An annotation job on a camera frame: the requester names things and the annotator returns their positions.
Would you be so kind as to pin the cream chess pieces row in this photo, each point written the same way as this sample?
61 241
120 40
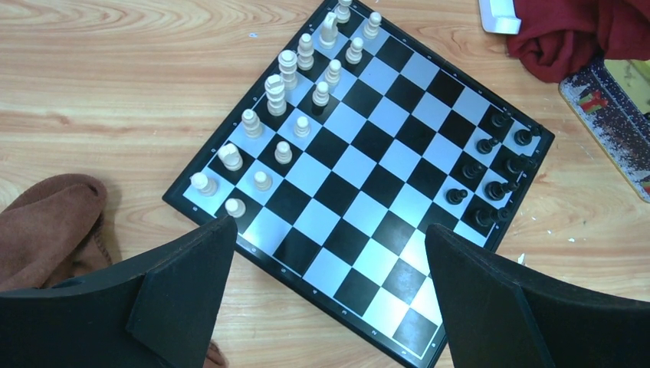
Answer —
301 162

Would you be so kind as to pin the black white chessboard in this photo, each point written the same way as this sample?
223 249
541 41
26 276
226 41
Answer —
352 142

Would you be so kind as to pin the white centre rack foot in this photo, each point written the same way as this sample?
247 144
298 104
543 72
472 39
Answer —
499 17

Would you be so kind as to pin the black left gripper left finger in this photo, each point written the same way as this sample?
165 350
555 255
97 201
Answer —
156 309

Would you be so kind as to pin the yellow metal tin tray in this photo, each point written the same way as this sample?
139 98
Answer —
611 98

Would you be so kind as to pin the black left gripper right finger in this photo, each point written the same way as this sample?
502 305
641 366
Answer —
498 313

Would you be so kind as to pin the dark red hanging shirt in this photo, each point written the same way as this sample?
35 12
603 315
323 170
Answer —
558 38

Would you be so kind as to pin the black pieces set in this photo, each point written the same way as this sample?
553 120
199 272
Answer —
508 149

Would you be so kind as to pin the black chess piece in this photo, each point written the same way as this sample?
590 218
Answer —
455 196
518 164
485 145
472 170

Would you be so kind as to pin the brown crumpled cloth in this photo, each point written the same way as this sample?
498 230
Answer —
53 232

